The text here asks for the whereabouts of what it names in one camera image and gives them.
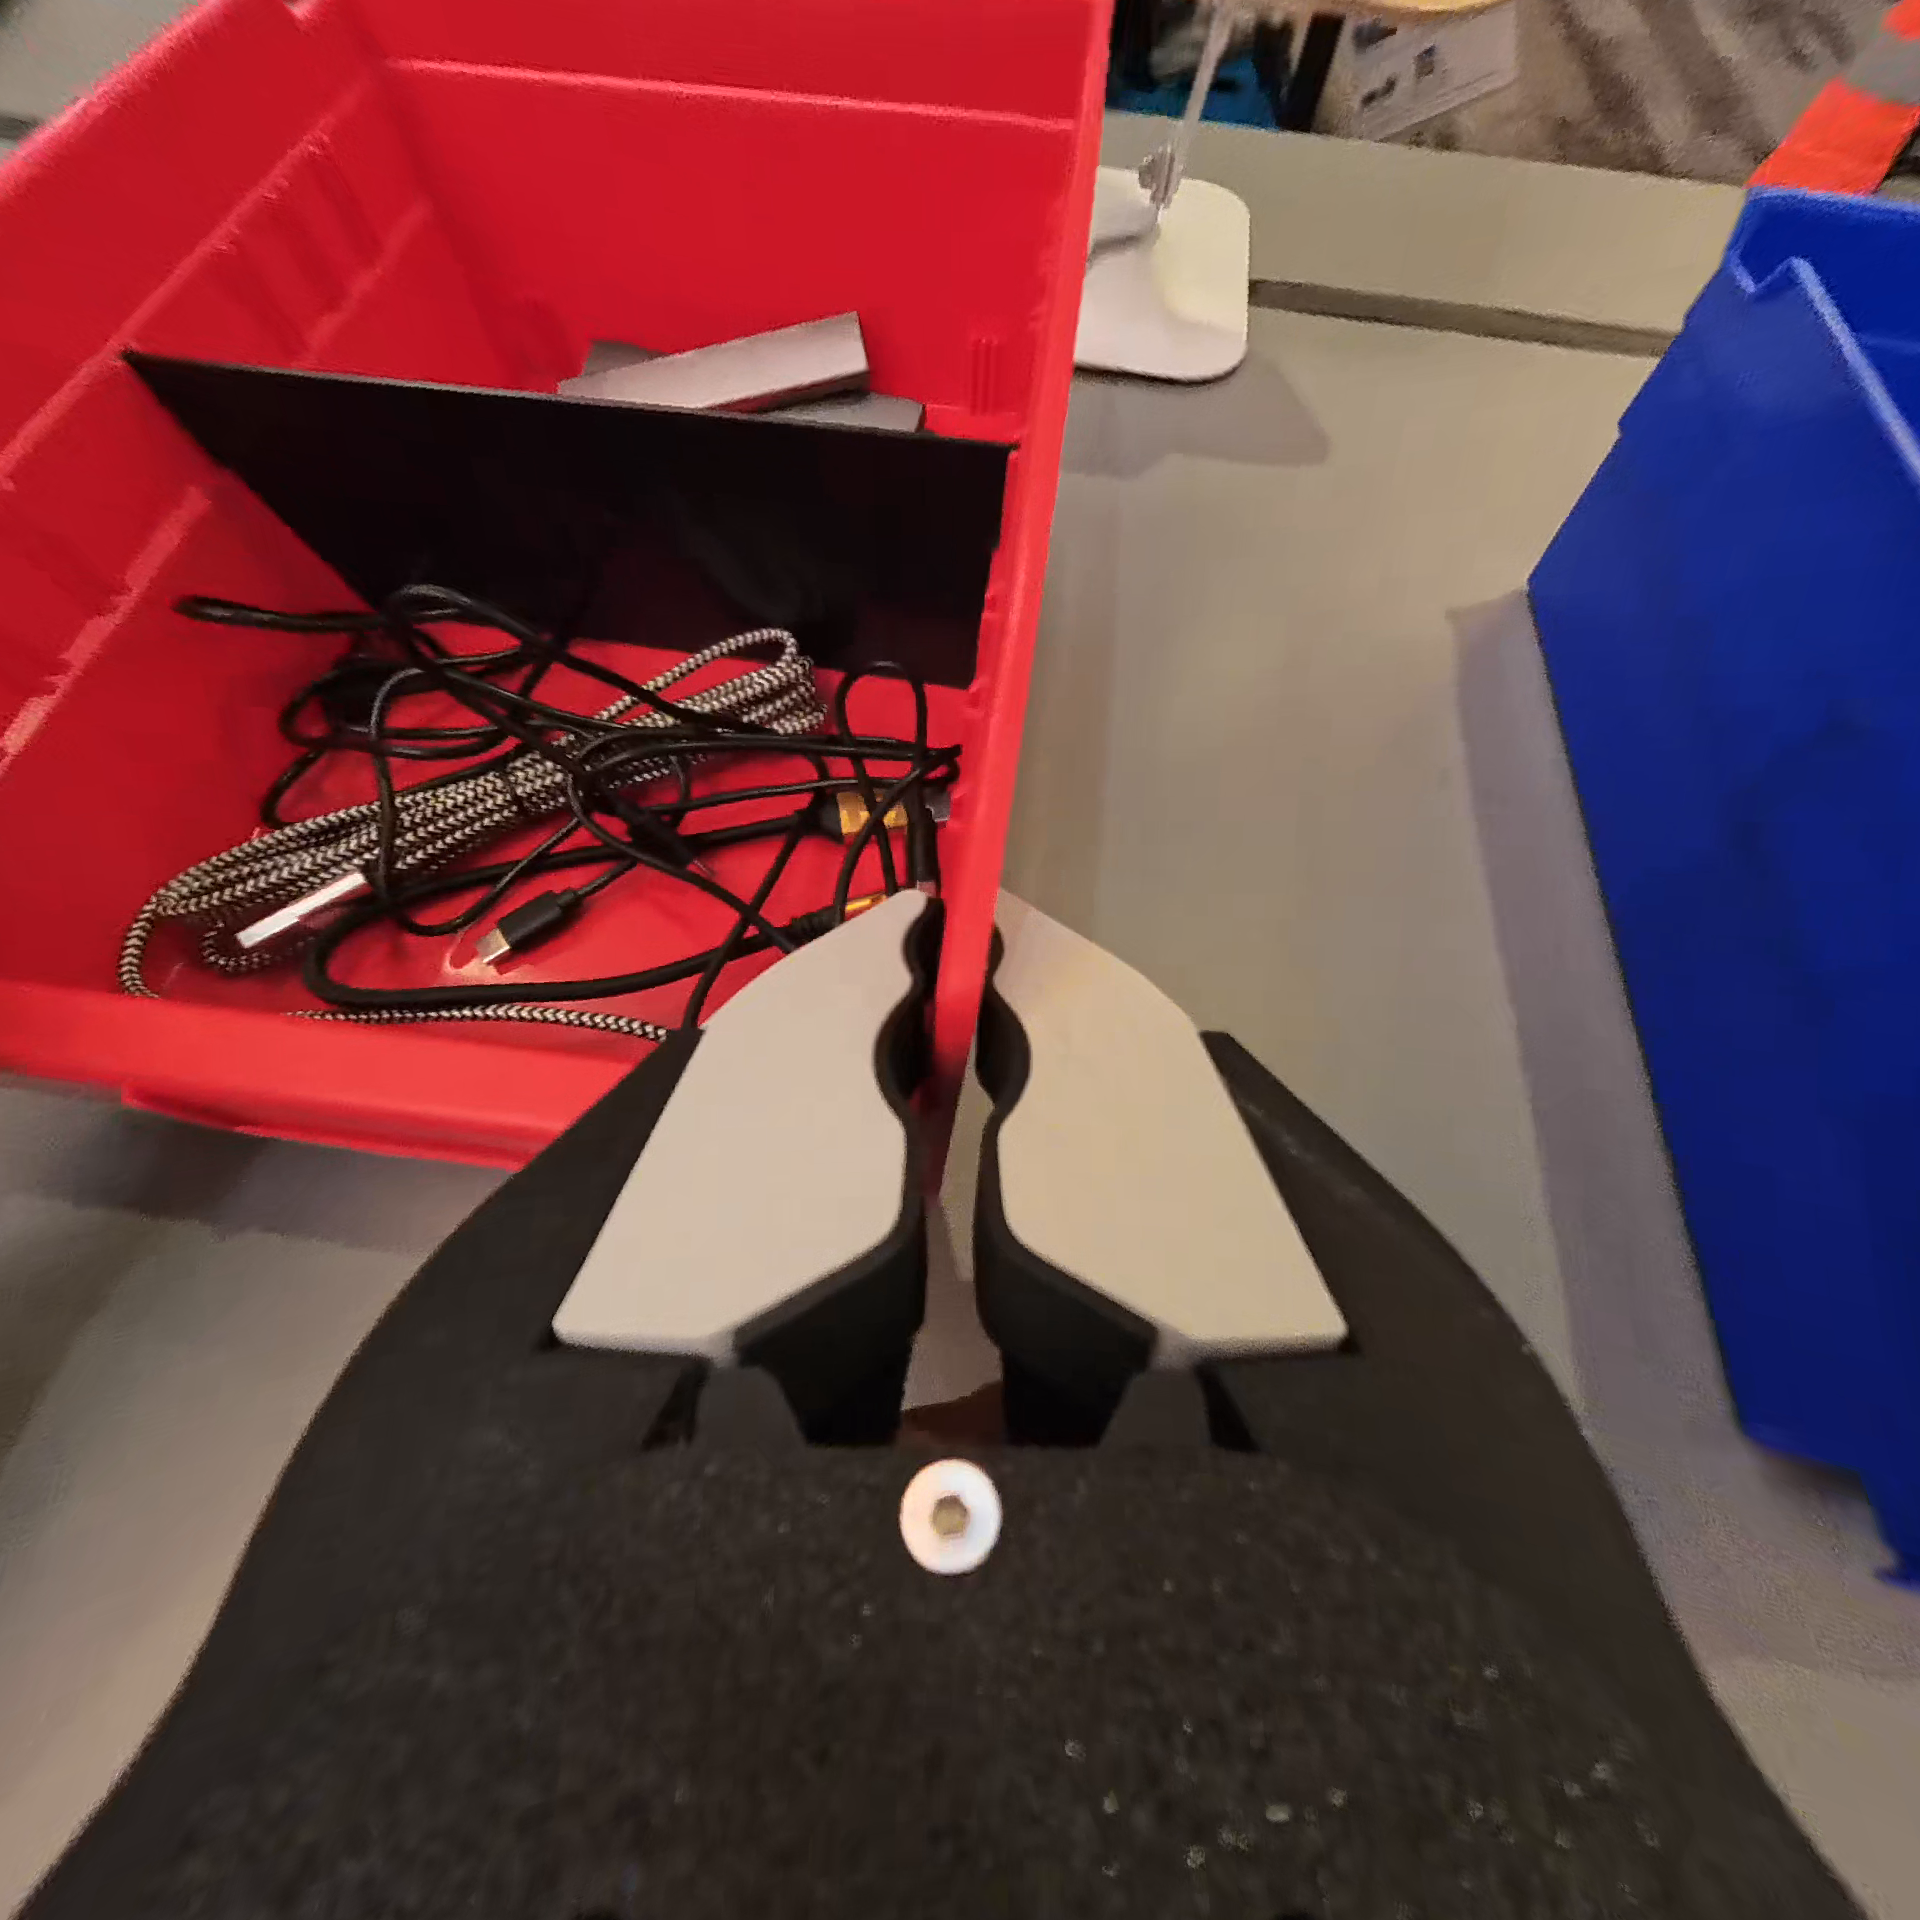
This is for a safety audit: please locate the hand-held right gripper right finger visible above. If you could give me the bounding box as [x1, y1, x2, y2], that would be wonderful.
[974, 890, 1352, 1373]

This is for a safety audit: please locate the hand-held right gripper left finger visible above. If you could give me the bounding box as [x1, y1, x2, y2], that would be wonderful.
[550, 894, 933, 1368]

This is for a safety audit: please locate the grey white braided cable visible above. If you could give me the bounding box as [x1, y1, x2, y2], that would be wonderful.
[120, 631, 829, 1043]

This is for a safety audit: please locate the blue storage bin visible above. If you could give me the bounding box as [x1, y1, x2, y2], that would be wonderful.
[1527, 189, 1920, 1583]

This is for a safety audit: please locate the red storage bin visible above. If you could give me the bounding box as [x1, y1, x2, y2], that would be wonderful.
[0, 0, 1114, 1173]

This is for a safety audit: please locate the grey desk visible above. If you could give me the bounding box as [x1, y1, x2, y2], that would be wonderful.
[0, 0, 1920, 1920]

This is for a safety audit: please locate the white folding stand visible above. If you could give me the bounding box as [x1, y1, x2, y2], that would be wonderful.
[1074, 0, 1252, 383]

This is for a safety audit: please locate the white printed sheet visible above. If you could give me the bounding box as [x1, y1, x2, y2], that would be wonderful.
[1352, 14, 1520, 141]

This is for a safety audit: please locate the orange traffic cone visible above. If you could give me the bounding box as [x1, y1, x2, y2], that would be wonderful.
[1749, 74, 1920, 199]

